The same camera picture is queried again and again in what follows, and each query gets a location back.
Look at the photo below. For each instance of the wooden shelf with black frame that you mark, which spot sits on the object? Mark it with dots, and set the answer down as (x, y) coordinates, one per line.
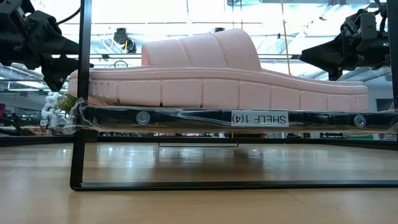
(84, 37)

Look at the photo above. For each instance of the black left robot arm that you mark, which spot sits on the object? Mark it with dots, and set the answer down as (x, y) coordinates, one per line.
(12, 40)

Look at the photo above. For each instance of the white shelf label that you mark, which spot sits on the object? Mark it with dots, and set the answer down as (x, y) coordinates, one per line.
(259, 118)

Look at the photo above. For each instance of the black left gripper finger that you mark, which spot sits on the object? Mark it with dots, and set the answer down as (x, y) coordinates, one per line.
(71, 54)
(59, 73)

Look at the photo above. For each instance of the pink slide sandal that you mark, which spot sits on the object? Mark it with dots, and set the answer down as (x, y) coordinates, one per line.
(217, 93)

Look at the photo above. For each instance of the black aluminium table frame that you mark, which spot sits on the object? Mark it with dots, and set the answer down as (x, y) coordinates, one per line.
(37, 140)

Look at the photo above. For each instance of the small green potted plant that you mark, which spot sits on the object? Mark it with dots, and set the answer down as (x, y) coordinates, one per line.
(66, 102)

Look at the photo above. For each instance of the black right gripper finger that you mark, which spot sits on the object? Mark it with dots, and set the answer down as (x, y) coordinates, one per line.
(336, 73)
(326, 56)

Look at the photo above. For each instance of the black ceiling-hung device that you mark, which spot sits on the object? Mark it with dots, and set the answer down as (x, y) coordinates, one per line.
(120, 35)

